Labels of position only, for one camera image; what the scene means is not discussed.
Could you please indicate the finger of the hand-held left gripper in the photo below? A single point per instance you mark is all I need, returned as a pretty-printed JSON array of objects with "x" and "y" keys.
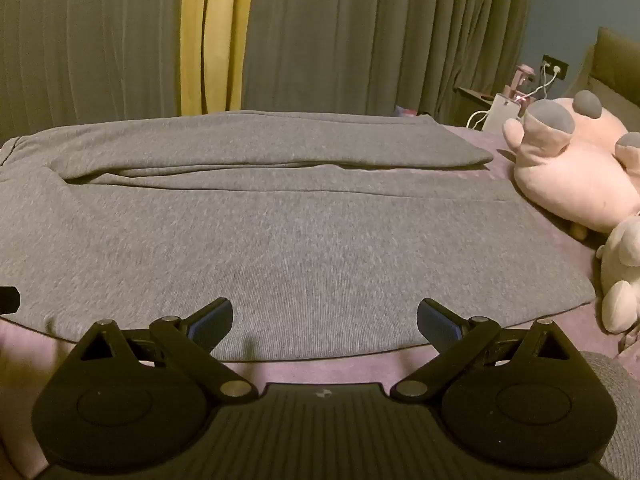
[{"x": 9, "y": 300}]

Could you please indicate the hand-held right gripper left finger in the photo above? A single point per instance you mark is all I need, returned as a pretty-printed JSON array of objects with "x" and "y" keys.
[{"x": 211, "y": 321}]

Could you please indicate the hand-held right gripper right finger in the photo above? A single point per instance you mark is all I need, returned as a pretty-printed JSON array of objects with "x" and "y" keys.
[{"x": 439, "y": 322}]

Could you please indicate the grey towel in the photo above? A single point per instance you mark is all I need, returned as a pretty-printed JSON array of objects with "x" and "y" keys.
[{"x": 300, "y": 240}]

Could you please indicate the pink bed blanket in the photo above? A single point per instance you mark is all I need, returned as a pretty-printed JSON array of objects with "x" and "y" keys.
[{"x": 30, "y": 350}]

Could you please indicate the white plush toy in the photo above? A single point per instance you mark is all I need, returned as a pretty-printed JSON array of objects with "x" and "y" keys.
[{"x": 625, "y": 270}]

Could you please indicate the grey knit cushion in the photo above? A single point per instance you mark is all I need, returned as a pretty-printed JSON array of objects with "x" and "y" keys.
[{"x": 617, "y": 410}]

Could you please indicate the pink plush toy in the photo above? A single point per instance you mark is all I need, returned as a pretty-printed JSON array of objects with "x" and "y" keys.
[{"x": 575, "y": 170}]

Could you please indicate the small colourful box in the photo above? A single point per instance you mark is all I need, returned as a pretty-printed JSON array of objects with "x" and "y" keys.
[{"x": 406, "y": 111}]

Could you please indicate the white box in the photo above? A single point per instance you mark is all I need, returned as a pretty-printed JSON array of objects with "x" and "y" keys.
[{"x": 506, "y": 107}]

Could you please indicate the pink desk gadget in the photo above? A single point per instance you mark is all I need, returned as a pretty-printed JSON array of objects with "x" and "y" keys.
[{"x": 524, "y": 74}]

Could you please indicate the grey-green curtain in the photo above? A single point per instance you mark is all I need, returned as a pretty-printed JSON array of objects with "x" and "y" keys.
[
  {"x": 90, "y": 45},
  {"x": 380, "y": 35}
]

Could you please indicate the yellow curtain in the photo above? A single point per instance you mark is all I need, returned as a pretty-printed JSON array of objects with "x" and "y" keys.
[{"x": 215, "y": 35}]

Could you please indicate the green padded headboard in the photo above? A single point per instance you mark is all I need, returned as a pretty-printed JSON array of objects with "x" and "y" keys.
[{"x": 617, "y": 60}]

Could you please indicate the black wall socket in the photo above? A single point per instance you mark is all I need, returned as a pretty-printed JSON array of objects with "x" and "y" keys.
[{"x": 556, "y": 67}]

